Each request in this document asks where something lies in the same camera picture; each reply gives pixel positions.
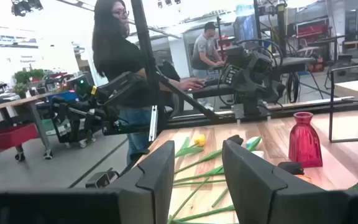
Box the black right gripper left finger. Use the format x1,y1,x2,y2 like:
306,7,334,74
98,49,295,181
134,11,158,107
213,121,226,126
0,139,176,224

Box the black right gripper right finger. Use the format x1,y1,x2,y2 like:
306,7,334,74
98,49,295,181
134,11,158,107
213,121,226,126
221,139,358,224

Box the yellow artificial tulip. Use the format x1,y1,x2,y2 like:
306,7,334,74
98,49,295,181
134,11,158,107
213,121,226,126
174,134,207,158

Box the black operator desk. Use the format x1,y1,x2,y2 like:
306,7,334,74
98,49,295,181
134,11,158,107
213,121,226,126
178,77,241,113

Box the computer monitor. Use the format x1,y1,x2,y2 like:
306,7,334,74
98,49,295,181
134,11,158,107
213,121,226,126
233,14,260,44

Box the person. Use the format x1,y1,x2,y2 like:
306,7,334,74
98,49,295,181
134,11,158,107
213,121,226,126
191,21,226,108
91,0,205,166

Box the red ribbed glass vase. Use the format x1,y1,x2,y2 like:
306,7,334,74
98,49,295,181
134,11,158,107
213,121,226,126
288,111,324,169

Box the red storage rack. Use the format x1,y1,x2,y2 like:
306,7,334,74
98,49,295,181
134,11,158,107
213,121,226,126
296,22,331,41

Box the black mobile robot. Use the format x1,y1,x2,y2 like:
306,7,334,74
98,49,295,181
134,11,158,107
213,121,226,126
48,72,142,149

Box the red cart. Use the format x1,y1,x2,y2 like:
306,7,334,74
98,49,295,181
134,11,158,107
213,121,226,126
0,123,40,153

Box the green potted plant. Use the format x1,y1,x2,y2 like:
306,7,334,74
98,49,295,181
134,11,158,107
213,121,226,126
29,68,46,83
12,70,31,100

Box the wooden table grey legs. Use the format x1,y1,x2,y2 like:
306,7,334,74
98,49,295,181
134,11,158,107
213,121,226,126
0,91,55,162

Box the black ceiling spotlight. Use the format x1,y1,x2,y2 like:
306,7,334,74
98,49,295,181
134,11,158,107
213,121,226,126
11,0,44,17

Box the small black table camera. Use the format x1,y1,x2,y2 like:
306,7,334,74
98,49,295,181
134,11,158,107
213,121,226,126
85,169,120,190

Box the silver corner bracket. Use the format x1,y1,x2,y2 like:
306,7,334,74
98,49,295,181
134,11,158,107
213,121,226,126
149,105,158,142

